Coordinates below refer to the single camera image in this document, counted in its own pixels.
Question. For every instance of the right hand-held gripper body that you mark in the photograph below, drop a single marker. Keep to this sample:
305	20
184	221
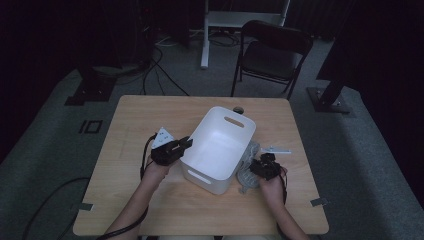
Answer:
270	166

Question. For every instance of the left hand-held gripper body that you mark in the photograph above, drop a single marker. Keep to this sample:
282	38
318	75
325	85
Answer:
165	155

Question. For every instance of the grey dish cloth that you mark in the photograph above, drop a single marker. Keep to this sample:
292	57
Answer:
248	176

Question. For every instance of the white plastic bin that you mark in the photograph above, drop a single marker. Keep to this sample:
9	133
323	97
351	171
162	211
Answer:
220	150

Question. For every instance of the person's left hand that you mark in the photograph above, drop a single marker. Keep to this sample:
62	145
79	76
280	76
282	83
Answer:
158	173

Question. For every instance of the person's right hand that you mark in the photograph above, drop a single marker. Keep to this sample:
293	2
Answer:
273	190

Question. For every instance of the grey tape strip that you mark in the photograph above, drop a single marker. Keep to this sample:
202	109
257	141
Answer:
85	206
319	202

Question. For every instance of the black folding chair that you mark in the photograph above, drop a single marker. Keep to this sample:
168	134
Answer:
273	56

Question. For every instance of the dark equipment with red lights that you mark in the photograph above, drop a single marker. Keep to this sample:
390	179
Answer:
145	30

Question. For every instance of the white metal stand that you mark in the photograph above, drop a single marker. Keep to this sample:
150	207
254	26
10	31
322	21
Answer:
233	18

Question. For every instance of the black stand with base plate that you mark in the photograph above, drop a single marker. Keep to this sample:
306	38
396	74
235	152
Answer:
91	90
330	100

